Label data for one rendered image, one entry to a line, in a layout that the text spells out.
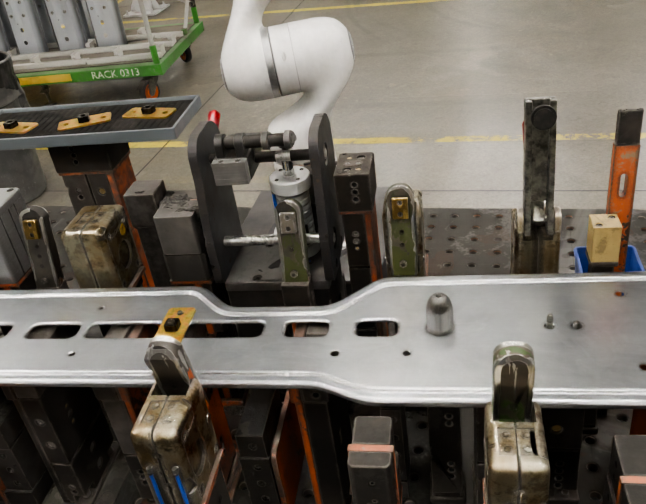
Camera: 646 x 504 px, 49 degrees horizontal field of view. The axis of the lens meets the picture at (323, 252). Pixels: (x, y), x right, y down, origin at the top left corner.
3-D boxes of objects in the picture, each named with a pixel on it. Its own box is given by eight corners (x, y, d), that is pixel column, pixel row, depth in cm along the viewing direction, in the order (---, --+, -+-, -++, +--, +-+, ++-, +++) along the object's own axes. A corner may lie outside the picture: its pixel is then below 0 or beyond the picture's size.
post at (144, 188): (184, 392, 125) (120, 194, 103) (192, 372, 129) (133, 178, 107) (211, 392, 124) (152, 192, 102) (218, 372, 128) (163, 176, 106)
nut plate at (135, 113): (121, 118, 113) (119, 111, 112) (133, 109, 116) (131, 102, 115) (166, 119, 110) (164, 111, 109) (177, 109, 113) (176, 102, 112)
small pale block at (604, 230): (573, 434, 106) (593, 228, 86) (570, 417, 109) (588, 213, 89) (598, 435, 105) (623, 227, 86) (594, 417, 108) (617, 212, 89)
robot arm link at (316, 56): (270, 143, 139) (241, 23, 125) (362, 124, 138) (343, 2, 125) (273, 171, 129) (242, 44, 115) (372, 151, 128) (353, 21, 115)
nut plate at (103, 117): (57, 132, 111) (55, 124, 111) (59, 123, 115) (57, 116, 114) (110, 121, 112) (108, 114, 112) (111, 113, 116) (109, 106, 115)
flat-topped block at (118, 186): (122, 352, 136) (43, 140, 112) (137, 326, 143) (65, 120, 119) (171, 352, 135) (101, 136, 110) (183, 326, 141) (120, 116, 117)
